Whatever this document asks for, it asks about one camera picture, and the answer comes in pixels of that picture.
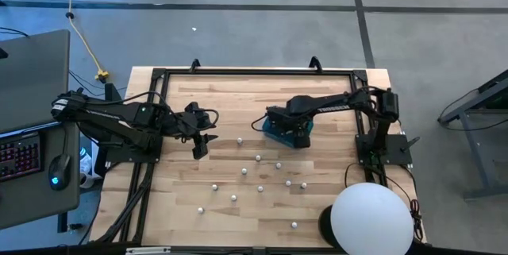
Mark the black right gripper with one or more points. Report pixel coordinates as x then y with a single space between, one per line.
293 126

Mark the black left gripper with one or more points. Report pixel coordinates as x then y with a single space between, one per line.
196 124

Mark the teal plastic bin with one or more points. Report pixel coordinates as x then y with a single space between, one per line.
278 139

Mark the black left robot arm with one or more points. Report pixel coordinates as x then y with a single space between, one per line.
115 117

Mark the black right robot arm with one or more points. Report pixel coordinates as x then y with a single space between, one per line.
333 106

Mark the black table clamp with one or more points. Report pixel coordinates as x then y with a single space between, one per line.
195 65
316 64

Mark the black globe base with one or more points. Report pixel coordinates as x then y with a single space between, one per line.
324 227

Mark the white round globe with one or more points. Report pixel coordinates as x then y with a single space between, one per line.
371 219

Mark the clear water bottle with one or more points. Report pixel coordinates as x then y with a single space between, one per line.
85 161

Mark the white mug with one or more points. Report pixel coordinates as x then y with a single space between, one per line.
84 181

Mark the black computer mouse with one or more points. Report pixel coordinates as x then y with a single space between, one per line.
59 171

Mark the black desk stand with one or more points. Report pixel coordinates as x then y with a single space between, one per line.
62 223

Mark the grey lower desk top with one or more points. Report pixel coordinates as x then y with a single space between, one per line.
39 207

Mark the grey metal side table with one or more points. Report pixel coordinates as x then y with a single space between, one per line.
474 155

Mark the black backlit keyboard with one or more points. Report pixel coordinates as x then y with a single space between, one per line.
20 155

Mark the grey raised desk top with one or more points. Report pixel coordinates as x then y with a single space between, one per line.
31 68

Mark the black metal table frame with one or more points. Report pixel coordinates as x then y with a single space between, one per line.
258 72

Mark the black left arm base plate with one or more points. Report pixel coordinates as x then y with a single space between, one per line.
131 159

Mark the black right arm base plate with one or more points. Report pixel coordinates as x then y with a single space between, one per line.
397 151

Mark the white strip bracket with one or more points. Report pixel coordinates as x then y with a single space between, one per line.
147 250

